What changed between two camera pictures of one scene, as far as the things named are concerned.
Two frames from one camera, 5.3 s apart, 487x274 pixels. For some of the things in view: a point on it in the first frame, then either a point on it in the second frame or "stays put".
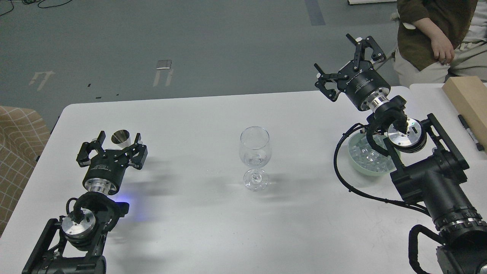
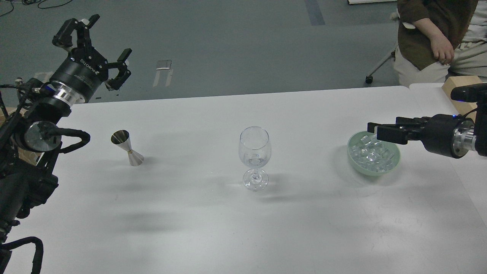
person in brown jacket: x=439 y=39 stays put
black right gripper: x=363 y=84 -> x=451 y=135
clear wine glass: x=255 y=147 stays put
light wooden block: x=469 y=94 stays put
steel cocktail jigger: x=121 y=138 stays put
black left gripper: x=105 y=171 -> x=85 y=68
